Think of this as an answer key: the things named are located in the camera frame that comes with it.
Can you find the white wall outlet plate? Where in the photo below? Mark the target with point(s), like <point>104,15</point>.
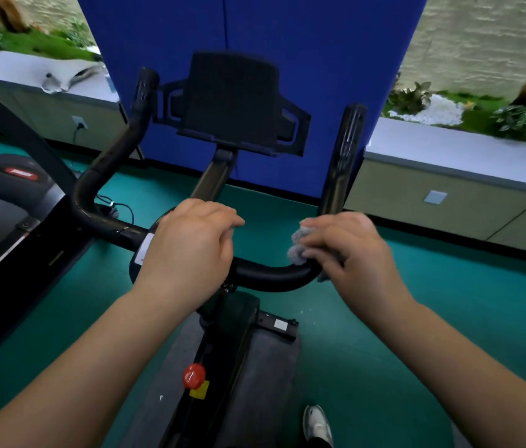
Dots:
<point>435,197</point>

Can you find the white wall socket with plug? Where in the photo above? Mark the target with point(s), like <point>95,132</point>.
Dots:
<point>79,122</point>

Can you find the person's left hand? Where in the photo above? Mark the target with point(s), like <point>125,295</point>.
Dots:
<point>188,261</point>

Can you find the green moss bed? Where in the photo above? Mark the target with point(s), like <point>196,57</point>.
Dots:
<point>44,46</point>
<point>477,121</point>

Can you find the grey cleaning cloth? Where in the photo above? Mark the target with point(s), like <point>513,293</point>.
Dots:
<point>296,251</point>

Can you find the clear plastic wrapper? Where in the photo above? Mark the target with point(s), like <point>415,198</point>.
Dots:
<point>65,81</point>

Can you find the black treadmill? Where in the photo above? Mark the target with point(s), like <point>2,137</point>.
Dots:
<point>2,228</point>

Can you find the low green leafy plant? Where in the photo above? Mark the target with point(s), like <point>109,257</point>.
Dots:
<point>410,100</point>

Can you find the person's right forearm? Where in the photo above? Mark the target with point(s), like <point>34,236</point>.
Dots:
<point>468,382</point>

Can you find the person's right hand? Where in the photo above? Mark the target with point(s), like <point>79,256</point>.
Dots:
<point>365,275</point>

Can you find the black tablet holder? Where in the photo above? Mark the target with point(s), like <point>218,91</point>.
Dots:
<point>230,97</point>

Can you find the person's white right shoe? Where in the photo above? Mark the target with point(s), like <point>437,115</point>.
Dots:
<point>317,426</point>

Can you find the white pebble path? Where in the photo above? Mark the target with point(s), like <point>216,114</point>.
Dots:
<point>440,111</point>

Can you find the black exercise bike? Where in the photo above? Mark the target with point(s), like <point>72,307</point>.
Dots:
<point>225,331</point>

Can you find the blue padded column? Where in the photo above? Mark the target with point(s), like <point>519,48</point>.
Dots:
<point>314,55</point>

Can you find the brown tree trunk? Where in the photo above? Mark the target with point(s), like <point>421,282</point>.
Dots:
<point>6,13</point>

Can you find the person's left forearm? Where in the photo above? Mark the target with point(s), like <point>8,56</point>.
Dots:
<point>58,377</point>

